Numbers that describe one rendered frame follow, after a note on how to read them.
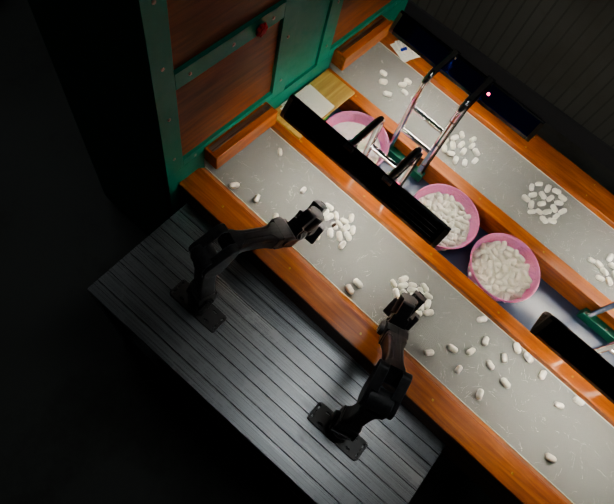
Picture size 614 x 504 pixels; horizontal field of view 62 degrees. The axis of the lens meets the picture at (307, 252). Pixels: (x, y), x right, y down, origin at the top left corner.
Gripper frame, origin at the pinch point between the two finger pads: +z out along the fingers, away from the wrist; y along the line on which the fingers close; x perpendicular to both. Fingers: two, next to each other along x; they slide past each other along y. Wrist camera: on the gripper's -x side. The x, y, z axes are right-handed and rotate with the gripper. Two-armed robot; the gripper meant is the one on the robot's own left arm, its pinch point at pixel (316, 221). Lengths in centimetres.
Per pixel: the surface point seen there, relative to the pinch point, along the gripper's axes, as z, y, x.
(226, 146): -5.9, 39.3, -1.0
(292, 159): 17.1, 24.9, -4.9
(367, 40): 52, 38, -50
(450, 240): 32, -38, -16
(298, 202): 8.3, 11.2, 2.6
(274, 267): -12.4, -0.4, 17.0
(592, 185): 77, -65, -59
